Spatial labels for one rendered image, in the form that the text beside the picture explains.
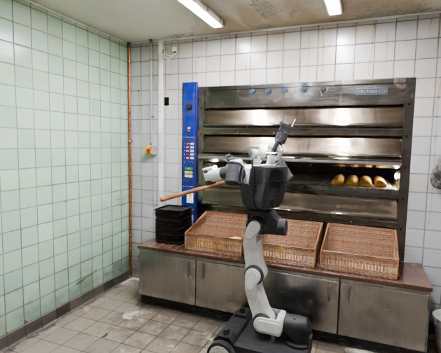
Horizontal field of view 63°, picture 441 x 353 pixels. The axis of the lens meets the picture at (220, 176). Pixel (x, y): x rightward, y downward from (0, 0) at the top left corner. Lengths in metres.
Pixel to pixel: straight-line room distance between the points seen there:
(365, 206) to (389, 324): 0.96
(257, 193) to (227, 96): 1.45
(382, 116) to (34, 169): 2.87
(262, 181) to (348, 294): 1.14
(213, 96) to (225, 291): 1.85
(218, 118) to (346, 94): 1.20
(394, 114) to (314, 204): 1.01
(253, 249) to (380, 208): 1.28
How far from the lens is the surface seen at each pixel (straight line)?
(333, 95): 3.36
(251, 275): 2.60
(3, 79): 3.05
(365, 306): 3.01
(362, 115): 3.32
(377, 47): 3.40
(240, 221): 3.54
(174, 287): 3.42
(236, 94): 3.55
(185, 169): 3.70
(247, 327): 2.93
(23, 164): 3.12
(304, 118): 3.35
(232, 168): 2.36
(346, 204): 3.36
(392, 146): 3.32
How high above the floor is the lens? 1.56
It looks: 6 degrees down
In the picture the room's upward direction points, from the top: 1 degrees clockwise
